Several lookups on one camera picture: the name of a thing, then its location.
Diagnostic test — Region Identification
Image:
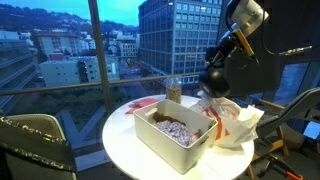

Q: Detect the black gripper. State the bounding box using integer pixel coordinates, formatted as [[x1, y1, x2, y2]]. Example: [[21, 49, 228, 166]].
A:
[[203, 34, 240, 73]]

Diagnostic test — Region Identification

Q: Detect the white plastic organization bin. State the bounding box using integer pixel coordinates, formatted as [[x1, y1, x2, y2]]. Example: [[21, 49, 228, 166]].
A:
[[133, 98, 219, 176]]

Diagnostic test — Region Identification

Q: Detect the clear plastic jar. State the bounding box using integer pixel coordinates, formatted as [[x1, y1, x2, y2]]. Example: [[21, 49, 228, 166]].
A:
[[164, 75, 184, 105]]

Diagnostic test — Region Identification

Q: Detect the white plastic bag red logo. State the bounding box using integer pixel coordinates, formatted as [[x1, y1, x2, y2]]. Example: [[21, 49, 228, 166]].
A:
[[189, 90, 266, 150]]

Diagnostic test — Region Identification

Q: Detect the purple white patterned cloth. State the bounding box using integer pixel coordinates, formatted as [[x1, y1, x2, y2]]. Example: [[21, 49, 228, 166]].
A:
[[154, 119, 196, 148]]

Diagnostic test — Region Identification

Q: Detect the red paper napkin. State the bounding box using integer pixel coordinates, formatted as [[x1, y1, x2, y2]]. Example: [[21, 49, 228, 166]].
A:
[[125, 97, 161, 116]]

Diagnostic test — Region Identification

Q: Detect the wooden armchair grey seat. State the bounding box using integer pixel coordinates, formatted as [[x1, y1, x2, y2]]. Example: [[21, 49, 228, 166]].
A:
[[245, 87, 320, 180]]

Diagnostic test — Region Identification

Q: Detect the horizontal window handrail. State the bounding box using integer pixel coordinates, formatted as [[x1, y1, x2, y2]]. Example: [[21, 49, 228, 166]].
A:
[[0, 71, 202, 97]]

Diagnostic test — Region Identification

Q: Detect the grey upholstered chair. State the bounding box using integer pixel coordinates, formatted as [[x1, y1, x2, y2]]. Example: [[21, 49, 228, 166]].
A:
[[4, 113, 68, 180]]

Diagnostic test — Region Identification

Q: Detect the yellow wrist camera mount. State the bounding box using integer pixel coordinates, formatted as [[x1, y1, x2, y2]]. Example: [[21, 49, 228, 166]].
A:
[[232, 28, 261, 65]]

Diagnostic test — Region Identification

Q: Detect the thick black cable metal connector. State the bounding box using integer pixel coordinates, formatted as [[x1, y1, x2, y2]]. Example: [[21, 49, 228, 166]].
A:
[[259, 9, 320, 58]]

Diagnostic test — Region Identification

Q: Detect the dark window frame post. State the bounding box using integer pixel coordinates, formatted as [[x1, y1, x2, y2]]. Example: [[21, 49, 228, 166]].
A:
[[87, 0, 114, 116]]

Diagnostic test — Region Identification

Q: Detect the black clamp orange handle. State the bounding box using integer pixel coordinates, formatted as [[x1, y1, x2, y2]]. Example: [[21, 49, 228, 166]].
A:
[[257, 153, 305, 180]]

